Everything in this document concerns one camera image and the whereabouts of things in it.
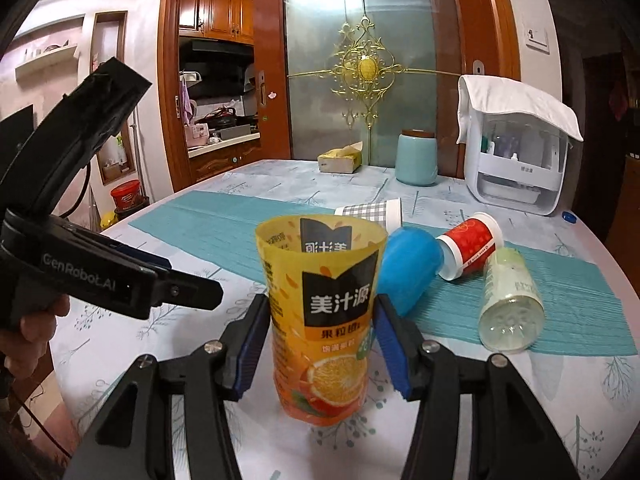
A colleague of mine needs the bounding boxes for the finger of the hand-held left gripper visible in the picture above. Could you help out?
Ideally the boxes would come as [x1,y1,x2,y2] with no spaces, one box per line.
[149,256,224,313]
[102,240,172,275]

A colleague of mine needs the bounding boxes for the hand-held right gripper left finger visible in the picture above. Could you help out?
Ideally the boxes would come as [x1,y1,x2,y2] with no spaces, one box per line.
[62,294,272,480]

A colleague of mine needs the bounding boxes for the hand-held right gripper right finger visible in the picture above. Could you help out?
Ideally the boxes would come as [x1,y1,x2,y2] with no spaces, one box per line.
[372,294,581,480]

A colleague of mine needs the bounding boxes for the yellow orange-print plastic cup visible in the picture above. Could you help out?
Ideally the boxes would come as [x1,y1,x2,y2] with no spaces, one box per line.
[255,213,389,428]

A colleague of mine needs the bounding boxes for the blue plastic cup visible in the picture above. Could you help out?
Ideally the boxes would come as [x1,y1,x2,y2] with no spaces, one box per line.
[376,226,445,318]

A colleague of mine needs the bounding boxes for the clear greenish plastic cup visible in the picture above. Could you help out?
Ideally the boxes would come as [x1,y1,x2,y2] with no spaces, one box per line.
[478,247,546,353]

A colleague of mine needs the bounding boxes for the red paper cup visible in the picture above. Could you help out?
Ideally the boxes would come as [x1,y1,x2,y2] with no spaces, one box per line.
[436,212,505,282]

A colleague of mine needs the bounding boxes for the grey checked paper cup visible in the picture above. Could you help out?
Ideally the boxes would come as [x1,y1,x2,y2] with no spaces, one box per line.
[334,198,403,229]

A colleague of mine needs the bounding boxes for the person's left hand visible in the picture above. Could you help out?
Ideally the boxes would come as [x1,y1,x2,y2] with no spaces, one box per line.
[0,292,72,381]

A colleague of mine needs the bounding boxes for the teal table runner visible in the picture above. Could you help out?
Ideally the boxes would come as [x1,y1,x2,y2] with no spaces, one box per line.
[129,187,638,358]

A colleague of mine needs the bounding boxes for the red bucket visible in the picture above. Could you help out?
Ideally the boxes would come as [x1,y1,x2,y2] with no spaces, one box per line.
[110,179,142,211]

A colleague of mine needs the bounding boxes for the wooden kitchen counter cabinet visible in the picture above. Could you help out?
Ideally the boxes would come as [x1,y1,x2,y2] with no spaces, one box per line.
[189,139,263,183]

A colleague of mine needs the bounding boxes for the pink kitchen appliance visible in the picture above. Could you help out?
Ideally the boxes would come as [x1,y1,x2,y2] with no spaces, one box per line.
[184,122,211,147]

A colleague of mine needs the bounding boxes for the yellow tissue box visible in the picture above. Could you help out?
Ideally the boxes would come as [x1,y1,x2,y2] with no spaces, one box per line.
[317,142,365,173]

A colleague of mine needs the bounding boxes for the teal ceramic jar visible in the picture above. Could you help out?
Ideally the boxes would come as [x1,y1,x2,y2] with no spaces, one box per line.
[395,130,438,187]

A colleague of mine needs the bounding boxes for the white countertop appliance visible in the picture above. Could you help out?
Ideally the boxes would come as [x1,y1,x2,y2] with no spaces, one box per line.
[465,110,572,217]

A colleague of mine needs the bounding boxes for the black range hood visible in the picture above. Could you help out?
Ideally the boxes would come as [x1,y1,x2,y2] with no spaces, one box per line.
[179,37,255,68]

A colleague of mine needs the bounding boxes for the white cloth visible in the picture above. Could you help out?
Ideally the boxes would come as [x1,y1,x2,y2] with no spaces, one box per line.
[457,75,585,143]

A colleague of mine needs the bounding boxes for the frosted glass door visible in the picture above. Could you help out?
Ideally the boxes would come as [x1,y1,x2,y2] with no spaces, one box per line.
[282,0,463,178]

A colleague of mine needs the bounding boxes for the black cable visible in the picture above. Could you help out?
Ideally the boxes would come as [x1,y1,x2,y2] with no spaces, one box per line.
[60,155,96,218]

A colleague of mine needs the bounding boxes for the white wall shelf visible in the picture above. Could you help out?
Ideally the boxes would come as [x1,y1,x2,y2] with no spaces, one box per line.
[14,42,80,81]

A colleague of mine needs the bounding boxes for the wooden door frame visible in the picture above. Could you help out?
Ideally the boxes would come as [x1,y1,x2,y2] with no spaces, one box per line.
[435,0,522,178]
[157,0,293,196]

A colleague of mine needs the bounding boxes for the wooden kitchen wall cabinets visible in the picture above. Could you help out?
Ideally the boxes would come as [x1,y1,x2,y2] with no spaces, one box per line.
[177,0,255,43]

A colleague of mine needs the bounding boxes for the white wall switch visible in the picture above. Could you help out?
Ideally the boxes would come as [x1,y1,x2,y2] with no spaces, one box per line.
[522,25,550,54]

